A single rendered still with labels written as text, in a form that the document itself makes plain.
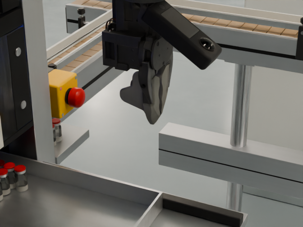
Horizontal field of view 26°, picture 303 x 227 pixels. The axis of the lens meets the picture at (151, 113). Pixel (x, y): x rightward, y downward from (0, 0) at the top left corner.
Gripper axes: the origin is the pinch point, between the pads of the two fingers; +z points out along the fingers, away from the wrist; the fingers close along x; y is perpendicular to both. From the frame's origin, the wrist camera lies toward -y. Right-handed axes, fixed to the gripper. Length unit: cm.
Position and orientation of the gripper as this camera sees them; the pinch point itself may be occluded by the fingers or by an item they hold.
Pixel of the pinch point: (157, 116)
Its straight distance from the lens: 99.5
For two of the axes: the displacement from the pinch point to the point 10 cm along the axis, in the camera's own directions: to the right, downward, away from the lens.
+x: -4.2, 4.2, -8.0
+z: 0.0, 8.9, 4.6
